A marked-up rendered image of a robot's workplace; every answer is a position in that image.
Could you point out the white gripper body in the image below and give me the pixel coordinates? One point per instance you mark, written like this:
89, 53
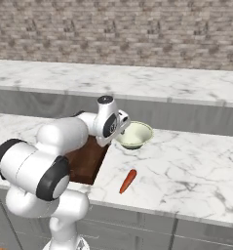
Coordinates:
124, 120

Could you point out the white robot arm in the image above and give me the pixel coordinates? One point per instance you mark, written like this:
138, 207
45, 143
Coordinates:
53, 136

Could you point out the pale green bowl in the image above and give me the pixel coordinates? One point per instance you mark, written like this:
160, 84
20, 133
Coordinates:
135, 134

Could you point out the brown wooden tray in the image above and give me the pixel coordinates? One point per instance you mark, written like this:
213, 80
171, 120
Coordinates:
87, 159

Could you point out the orange carrot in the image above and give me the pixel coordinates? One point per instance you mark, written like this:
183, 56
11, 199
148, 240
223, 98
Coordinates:
128, 181

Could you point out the grey cupboard front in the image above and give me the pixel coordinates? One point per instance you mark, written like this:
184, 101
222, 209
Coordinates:
4, 224
131, 229
209, 236

